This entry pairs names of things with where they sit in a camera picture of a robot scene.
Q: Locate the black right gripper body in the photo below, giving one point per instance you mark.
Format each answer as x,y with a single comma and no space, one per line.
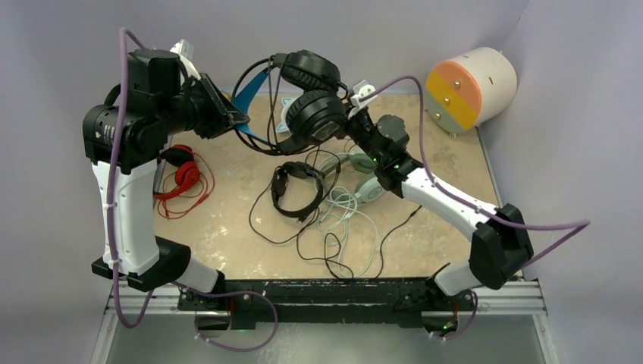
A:
360,129

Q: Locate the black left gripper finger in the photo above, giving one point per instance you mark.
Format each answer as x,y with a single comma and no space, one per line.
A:
219,124
224,108

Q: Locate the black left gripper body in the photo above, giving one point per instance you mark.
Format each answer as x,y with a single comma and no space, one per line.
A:
190,107

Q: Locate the black blue gaming headphones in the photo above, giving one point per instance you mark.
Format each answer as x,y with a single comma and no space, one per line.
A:
312,118

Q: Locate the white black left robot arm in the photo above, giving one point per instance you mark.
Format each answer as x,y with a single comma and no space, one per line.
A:
123,137

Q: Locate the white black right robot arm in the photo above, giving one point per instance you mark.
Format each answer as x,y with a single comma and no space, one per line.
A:
500,246

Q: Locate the mint green headphones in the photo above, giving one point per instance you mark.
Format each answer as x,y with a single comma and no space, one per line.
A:
343,203

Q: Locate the teal cat ear headphones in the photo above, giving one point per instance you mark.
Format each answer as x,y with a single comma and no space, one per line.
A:
286,104

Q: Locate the red headphones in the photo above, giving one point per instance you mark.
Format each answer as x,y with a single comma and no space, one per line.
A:
192,179

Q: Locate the round pastel drawer box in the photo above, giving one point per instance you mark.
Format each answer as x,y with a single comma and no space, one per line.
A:
464,91

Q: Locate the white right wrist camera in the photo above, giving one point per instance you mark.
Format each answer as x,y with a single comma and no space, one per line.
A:
359,96

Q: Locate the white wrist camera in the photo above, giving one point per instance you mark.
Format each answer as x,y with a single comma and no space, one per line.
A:
359,96
185,51

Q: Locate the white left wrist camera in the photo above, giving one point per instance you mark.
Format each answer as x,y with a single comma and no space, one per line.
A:
185,51

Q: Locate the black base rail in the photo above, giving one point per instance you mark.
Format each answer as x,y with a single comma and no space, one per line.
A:
406,302

